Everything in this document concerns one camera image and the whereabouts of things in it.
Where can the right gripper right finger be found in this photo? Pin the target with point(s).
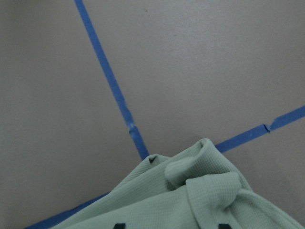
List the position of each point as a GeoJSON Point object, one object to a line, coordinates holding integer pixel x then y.
{"type": "Point", "coordinates": [223, 226]}

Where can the green long sleeve shirt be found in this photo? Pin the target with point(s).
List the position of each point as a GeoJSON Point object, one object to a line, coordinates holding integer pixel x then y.
{"type": "Point", "coordinates": [198, 188]}

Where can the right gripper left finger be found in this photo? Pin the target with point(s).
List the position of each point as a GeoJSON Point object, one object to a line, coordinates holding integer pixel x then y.
{"type": "Point", "coordinates": [119, 226]}

